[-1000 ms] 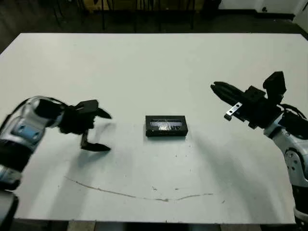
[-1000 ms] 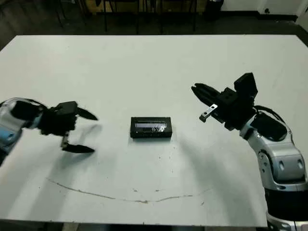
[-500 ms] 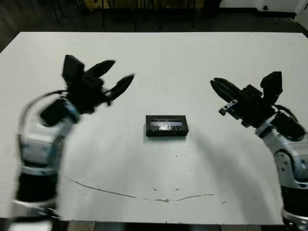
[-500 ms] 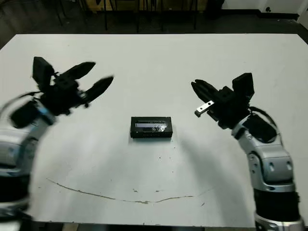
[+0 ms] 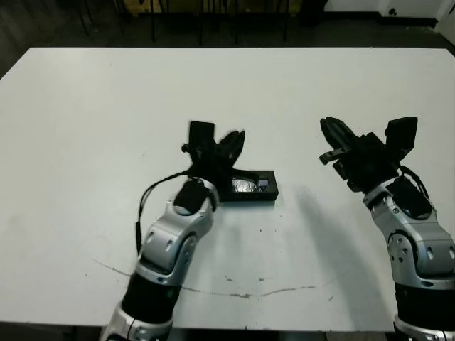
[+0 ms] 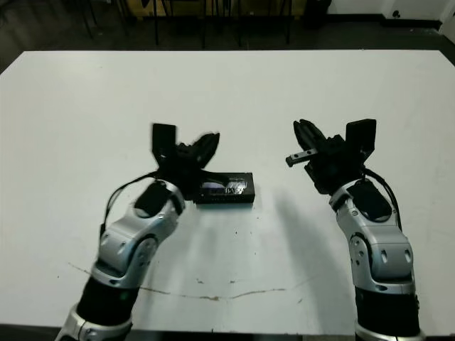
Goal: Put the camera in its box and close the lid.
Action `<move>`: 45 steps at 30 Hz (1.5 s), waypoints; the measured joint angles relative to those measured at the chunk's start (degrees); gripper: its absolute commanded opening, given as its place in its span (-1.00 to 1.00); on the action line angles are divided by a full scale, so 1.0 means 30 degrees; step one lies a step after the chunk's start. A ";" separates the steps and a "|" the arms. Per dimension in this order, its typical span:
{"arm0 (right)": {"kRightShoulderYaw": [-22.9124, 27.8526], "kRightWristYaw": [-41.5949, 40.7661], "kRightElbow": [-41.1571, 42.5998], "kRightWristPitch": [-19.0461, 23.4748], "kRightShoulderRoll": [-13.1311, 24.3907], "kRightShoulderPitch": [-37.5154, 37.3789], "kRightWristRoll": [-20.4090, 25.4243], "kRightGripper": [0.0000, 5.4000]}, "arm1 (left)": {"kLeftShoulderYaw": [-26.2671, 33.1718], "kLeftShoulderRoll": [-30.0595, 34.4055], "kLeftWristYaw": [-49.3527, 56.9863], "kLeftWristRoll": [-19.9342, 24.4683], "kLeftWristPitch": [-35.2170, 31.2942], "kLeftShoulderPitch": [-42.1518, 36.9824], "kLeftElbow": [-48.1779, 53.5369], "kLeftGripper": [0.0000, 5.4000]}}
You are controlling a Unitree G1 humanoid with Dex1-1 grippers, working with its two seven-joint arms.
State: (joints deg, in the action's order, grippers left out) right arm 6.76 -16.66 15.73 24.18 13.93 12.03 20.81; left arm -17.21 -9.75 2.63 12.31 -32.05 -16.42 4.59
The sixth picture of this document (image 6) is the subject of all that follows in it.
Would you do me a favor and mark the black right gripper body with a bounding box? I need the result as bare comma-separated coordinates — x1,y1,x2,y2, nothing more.
284,134,367,196

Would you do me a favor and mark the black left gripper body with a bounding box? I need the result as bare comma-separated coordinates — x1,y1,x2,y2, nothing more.
156,141,228,200

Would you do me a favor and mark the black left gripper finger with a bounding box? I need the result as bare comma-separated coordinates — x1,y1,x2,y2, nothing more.
193,132,218,160
203,133,221,168

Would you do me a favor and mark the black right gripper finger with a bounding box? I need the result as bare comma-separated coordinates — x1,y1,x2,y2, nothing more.
300,119,331,153
293,119,318,153

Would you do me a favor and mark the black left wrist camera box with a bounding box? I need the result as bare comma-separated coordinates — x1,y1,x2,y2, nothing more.
151,123,178,163

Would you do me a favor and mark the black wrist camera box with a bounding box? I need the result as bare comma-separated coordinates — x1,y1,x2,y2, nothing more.
346,118,377,157
151,123,178,163

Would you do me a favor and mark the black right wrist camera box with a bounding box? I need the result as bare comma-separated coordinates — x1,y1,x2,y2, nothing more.
346,118,377,157

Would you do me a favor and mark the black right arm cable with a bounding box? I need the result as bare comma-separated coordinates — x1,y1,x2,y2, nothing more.
362,168,402,228

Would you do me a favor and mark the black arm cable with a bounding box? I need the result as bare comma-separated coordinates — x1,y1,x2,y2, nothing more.
99,172,161,237
362,168,402,228

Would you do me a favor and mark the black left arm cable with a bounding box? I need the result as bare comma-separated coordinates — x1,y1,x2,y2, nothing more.
99,172,161,237

